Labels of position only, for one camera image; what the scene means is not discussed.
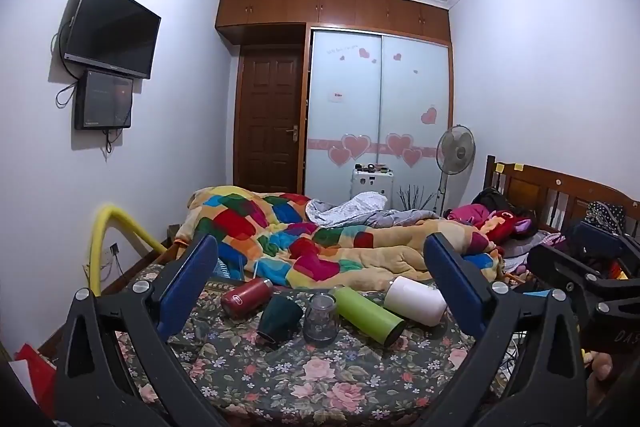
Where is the wooden overhead cabinet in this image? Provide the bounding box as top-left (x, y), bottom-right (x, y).
top-left (215, 0), bottom-right (454, 46)

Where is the red plush toy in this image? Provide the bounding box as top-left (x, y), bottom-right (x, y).
top-left (475, 207), bottom-right (537, 244)

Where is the white box appliance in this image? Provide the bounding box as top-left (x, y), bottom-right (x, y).
top-left (350, 163), bottom-right (396, 208)

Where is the white cup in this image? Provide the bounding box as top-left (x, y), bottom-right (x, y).
top-left (383, 276), bottom-right (448, 327)

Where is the polka dot bag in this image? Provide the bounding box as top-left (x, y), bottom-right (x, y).
top-left (581, 200), bottom-right (627, 234)

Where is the colourful patchwork blanket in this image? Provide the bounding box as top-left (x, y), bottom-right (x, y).
top-left (175, 186), bottom-right (507, 291)

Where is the dry branch bundle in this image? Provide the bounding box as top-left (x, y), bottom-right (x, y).
top-left (397, 184), bottom-right (439, 212)

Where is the black television cable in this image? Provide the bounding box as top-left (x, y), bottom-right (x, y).
top-left (50, 19), bottom-right (82, 108)

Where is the red thermos bottle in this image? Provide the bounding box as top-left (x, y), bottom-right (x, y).
top-left (220, 277), bottom-right (275, 319)

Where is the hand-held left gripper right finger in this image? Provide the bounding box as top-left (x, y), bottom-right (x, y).
top-left (423, 232), bottom-right (591, 427)

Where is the pink cloth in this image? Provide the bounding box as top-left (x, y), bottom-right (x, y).
top-left (446, 203), bottom-right (492, 224)

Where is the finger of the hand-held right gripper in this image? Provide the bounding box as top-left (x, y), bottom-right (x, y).
top-left (527, 244), bottom-right (608, 294)
top-left (567, 218), bottom-right (640, 260)

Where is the floral bed sheet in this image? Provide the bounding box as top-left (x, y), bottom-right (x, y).
top-left (100, 263), bottom-right (516, 427)

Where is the black bag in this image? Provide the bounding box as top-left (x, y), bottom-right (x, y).
top-left (472, 187), bottom-right (512, 213)

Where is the clear glass cup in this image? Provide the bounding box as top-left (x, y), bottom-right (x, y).
top-left (303, 293), bottom-right (341, 349)

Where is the small black wall monitor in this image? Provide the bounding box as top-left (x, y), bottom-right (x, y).
top-left (74, 69), bottom-right (135, 131)

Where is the wall-mounted black television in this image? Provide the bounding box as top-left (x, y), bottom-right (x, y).
top-left (62, 0), bottom-right (162, 80)

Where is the green thermos bottle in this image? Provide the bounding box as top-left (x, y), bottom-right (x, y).
top-left (332, 286), bottom-right (406, 348)

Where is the dark green cup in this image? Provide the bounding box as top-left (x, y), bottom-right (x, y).
top-left (256, 294), bottom-right (305, 351)

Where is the red bag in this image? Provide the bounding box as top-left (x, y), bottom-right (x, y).
top-left (13, 343), bottom-right (59, 416)

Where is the yellow foam tube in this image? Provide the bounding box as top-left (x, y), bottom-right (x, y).
top-left (86, 204), bottom-right (169, 294)

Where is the sliding door wardrobe with hearts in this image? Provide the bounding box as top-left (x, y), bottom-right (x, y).
top-left (302, 24), bottom-right (454, 214)

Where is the brown wooden door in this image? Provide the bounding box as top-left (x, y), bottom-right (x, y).
top-left (233, 44), bottom-right (307, 196)

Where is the standing fan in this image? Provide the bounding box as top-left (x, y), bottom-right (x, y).
top-left (433, 124), bottom-right (476, 216)

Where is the grey cloth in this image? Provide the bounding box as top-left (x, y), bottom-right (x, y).
top-left (306, 191), bottom-right (444, 228)

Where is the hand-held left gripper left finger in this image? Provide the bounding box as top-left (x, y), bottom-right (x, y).
top-left (54, 234), bottom-right (222, 427)

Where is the wooden bed headboard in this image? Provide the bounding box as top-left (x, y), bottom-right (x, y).
top-left (483, 154), bottom-right (640, 239)

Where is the person's right hand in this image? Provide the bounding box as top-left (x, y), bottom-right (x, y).
top-left (582, 349), bottom-right (620, 414)

